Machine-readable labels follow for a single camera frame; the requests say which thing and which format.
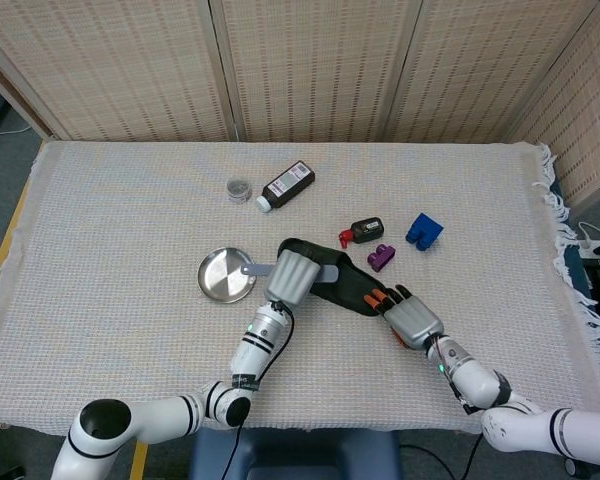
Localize blue plastic block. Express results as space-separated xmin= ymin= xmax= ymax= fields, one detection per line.
xmin=405 ymin=212 xmax=445 ymax=253

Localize small black bottle red cap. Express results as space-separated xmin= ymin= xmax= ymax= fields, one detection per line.
xmin=338 ymin=216 xmax=385 ymax=250

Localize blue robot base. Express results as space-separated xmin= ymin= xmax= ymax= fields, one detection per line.
xmin=188 ymin=427 xmax=402 ymax=480

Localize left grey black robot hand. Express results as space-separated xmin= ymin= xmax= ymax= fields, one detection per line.
xmin=263 ymin=249 xmax=322 ymax=306

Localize white power strip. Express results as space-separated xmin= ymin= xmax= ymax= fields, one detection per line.
xmin=576 ymin=221 xmax=600 ymax=260

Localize purple plastic block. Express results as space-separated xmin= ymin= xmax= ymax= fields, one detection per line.
xmin=366 ymin=243 xmax=398 ymax=274

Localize small clear round jar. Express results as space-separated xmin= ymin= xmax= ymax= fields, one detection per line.
xmin=226 ymin=177 xmax=253 ymax=204

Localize brown bottle white cap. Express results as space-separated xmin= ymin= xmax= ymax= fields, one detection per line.
xmin=255 ymin=159 xmax=317 ymax=214

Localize white woven tablecloth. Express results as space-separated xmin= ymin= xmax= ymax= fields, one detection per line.
xmin=0 ymin=140 xmax=600 ymax=437

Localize right grey robot hand orange fingertips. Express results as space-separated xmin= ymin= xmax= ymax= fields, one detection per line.
xmin=363 ymin=284 xmax=445 ymax=352

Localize black slipper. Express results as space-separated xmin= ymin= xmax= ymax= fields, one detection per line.
xmin=278 ymin=237 xmax=401 ymax=318

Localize small metal frying pan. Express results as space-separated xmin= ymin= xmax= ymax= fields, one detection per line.
xmin=196 ymin=246 xmax=257 ymax=304

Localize woven folding screen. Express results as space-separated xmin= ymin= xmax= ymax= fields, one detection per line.
xmin=0 ymin=0 xmax=600 ymax=207

